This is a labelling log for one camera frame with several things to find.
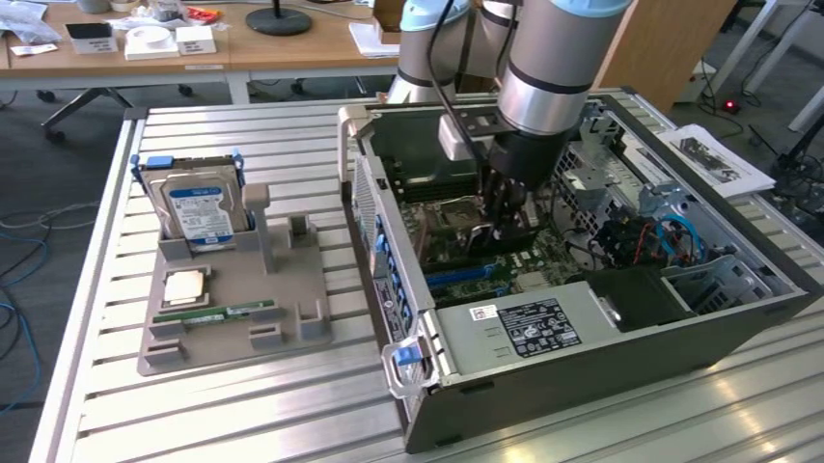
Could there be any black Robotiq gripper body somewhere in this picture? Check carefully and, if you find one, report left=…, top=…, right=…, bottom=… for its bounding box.
left=484, top=125, right=573, bottom=190

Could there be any low-profile graphics card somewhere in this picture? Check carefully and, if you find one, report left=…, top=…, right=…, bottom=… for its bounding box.
left=411, top=206, right=542, bottom=261

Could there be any CPU socket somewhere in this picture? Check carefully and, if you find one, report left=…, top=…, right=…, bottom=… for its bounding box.
left=436, top=200, right=483, bottom=228

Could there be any perforated metal drive cage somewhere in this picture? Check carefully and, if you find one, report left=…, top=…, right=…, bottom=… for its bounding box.
left=555, top=103, right=697, bottom=232

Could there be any green motherboard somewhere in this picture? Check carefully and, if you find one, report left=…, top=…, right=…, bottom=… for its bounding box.
left=378, top=158, right=587, bottom=310

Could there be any blue expansion slot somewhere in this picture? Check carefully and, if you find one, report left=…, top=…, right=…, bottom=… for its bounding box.
left=423, top=264, right=494, bottom=291

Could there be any printed paper manual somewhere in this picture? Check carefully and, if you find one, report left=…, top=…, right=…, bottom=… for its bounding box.
left=655, top=123, right=777, bottom=199

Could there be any grey power supply unit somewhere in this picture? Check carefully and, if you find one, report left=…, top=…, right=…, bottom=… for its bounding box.
left=434, top=282, right=623, bottom=377

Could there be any small white cabinet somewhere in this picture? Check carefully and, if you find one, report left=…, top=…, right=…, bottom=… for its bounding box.
left=686, top=60, right=717, bottom=105

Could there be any wooden cabinet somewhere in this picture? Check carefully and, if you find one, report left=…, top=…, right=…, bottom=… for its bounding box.
left=591, top=0, right=738, bottom=112

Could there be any stack of white papers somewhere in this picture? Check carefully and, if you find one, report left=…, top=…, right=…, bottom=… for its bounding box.
left=348, top=21, right=402, bottom=59

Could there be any silver disk bay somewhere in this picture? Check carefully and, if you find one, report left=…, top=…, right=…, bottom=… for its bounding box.
left=662, top=254, right=773, bottom=315

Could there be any brown cardboard box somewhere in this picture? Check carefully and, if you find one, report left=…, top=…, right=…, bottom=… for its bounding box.
left=374, top=0, right=406, bottom=33

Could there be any open dark grey PC case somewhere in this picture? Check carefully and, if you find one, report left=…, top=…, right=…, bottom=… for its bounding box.
left=338, top=94, right=824, bottom=455

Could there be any black tripod stand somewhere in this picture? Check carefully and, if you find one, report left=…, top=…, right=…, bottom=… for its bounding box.
left=749, top=91, right=824, bottom=213

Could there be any grey printed parts rack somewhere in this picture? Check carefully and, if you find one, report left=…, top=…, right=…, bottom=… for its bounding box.
left=136, top=182, right=336, bottom=378

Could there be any hard disk with blue label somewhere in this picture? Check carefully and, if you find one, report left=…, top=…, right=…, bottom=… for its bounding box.
left=145, top=173, right=252, bottom=253

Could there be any hard disk in blue caddy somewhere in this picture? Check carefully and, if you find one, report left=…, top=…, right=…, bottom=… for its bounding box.
left=128, top=151, right=249, bottom=232

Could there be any black round lamp base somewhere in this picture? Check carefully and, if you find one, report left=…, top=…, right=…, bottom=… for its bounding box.
left=244, top=0, right=314, bottom=37

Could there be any green RAM stick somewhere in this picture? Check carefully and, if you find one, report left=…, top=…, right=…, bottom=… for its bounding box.
left=152, top=299, right=276, bottom=323

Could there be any silver CPU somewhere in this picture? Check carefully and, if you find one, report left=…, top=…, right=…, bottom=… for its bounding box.
left=161, top=270, right=208, bottom=306

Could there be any plain white box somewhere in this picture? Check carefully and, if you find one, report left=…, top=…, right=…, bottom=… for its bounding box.
left=173, top=25, right=216, bottom=57

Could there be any white box with tape roll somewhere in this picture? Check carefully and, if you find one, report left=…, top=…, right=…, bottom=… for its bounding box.
left=124, top=26, right=181, bottom=62

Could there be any wooden desk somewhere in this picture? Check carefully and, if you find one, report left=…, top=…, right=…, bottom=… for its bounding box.
left=0, top=0, right=585, bottom=105

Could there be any black wheeled chair base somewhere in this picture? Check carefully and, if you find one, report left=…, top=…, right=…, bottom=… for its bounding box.
left=38, top=86, right=195, bottom=142

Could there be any white box with black top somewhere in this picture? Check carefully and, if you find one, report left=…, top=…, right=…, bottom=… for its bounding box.
left=65, top=22, right=120, bottom=55

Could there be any clear plastic bag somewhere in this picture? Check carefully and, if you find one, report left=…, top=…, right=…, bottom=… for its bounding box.
left=0, top=0, right=64, bottom=44

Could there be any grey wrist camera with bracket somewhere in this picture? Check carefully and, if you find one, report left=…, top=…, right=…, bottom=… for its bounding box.
left=439, top=108, right=510, bottom=161

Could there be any black wire bundle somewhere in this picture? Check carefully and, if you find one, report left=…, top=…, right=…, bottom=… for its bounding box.
left=589, top=216, right=645, bottom=269

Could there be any red wire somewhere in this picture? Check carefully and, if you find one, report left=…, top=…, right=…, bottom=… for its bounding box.
left=626, top=219, right=651, bottom=264

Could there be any black camera cable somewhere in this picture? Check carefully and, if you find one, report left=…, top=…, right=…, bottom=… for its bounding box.
left=427, top=0, right=483, bottom=194

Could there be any blue wire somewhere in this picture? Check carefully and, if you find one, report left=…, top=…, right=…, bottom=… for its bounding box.
left=655, top=214, right=709, bottom=264

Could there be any white desk frame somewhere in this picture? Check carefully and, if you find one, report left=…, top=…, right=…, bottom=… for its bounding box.
left=706, top=0, right=824, bottom=131

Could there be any white floor cable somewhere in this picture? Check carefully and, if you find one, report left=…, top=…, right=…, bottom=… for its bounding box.
left=0, top=202, right=97, bottom=231

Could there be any blue floor cable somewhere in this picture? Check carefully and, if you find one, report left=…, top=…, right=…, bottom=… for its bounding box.
left=0, top=231, right=50, bottom=414

